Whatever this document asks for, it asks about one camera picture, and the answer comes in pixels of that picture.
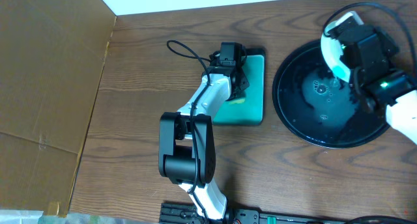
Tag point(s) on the black rectangular soap tray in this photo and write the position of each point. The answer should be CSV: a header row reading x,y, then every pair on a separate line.
x,y
251,111

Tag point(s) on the cardboard panel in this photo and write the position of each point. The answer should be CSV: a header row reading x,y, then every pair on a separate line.
x,y
52,57

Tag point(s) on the green plate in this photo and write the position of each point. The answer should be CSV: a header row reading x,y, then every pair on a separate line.
x,y
332,50

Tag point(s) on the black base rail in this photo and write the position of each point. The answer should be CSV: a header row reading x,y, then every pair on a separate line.
x,y
187,214

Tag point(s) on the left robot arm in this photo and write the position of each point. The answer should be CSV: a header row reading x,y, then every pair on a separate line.
x,y
187,154

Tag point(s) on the black round tray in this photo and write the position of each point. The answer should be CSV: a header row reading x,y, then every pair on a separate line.
x,y
318,107

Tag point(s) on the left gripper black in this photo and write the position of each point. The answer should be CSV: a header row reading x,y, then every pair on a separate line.
x,y
243,82

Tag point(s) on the green scrub sponge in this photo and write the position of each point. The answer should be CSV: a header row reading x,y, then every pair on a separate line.
x,y
236,101

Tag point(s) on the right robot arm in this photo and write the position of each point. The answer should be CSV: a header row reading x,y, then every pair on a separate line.
x,y
393,99

